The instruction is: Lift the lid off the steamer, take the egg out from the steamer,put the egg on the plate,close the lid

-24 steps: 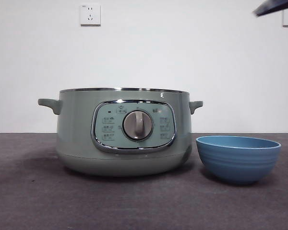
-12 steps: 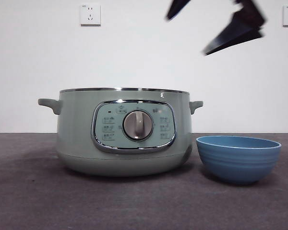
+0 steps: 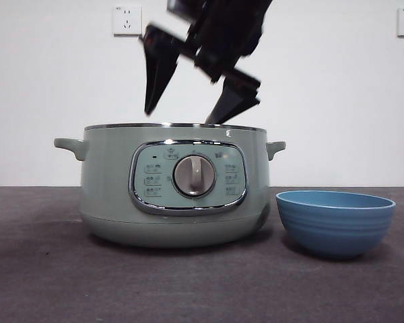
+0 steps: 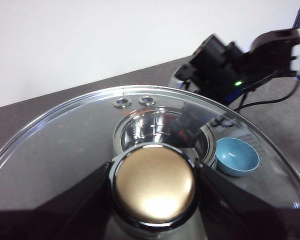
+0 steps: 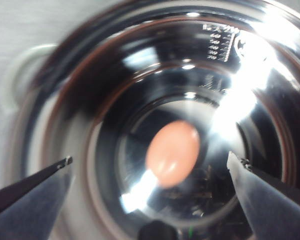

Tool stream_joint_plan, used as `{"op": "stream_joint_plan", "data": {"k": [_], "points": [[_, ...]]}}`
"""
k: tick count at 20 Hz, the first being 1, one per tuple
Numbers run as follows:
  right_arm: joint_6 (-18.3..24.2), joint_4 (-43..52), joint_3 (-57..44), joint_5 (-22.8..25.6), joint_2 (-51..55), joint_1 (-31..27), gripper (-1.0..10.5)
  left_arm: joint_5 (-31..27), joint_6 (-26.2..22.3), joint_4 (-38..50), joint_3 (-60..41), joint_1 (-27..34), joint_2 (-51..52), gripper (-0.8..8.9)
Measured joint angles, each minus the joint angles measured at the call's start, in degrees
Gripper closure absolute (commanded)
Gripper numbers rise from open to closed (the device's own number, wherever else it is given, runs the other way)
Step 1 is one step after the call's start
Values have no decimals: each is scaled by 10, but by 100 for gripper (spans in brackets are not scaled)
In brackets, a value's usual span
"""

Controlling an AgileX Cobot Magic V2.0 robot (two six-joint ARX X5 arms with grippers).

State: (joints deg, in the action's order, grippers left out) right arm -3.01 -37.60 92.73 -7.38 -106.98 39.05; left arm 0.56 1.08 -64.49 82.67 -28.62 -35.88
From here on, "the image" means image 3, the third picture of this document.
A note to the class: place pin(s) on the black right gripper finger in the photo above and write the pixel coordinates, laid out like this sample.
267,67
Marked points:
237,94
160,60

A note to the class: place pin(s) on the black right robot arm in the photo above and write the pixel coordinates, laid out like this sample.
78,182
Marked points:
229,27

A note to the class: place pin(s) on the pale green electric steamer pot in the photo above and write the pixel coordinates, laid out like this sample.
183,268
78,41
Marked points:
107,188

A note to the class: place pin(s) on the blue ribbed bowl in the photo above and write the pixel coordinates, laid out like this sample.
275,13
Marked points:
336,228

